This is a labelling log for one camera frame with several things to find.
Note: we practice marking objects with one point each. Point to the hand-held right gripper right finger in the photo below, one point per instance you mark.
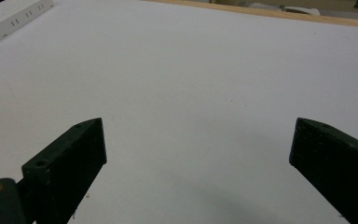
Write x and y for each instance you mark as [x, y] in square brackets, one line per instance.
[338, 168]

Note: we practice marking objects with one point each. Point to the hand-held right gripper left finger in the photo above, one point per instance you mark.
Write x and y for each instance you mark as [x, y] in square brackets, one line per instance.
[65, 168]

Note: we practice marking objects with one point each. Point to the white power strip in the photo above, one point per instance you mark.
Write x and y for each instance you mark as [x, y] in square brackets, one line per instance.
[7, 17]

